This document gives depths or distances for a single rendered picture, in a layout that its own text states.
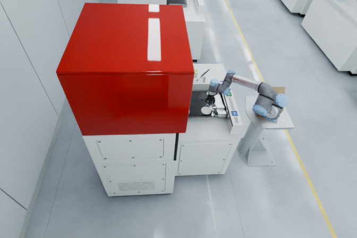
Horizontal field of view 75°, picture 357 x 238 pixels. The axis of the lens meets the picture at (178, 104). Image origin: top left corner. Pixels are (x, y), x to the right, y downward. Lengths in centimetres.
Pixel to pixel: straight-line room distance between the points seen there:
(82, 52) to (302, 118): 332
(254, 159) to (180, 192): 106
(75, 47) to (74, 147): 196
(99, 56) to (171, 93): 47
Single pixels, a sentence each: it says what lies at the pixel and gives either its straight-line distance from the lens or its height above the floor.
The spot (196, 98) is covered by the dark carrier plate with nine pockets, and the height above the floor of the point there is 90.
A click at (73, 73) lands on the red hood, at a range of 138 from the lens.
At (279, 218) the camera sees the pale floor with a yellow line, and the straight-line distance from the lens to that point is 304.
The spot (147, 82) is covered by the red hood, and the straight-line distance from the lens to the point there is 135.
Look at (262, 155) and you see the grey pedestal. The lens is 330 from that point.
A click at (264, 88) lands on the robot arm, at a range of 192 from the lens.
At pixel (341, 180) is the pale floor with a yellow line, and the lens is 365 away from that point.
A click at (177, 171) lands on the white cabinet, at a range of 280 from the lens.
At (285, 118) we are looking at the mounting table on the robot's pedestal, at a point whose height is 82.
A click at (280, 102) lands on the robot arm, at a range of 230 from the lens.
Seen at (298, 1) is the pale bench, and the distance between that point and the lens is 667.
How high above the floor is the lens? 266
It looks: 48 degrees down
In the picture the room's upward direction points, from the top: 5 degrees clockwise
